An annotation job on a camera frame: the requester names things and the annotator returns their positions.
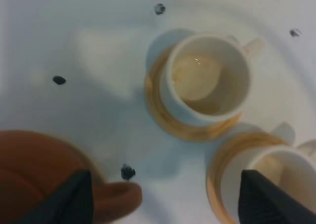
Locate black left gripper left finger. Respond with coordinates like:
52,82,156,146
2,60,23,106
15,170,94,224

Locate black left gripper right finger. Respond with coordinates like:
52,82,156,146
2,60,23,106
237,170,316,224

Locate brown clay teapot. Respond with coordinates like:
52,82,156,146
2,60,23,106
0,130,143,224

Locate white near teacup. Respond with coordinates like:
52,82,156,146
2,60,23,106
221,121,316,224

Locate white teacup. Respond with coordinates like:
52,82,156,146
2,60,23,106
221,121,316,224
159,33,265,126

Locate orange near coaster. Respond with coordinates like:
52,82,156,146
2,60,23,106
206,132,288,224

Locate orange coaster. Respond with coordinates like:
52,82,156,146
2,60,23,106
144,46,242,142
206,132,288,224

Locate orange far coaster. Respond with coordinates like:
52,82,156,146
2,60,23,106
144,46,242,142

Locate white far teacup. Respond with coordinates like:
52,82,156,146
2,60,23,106
159,33,265,126

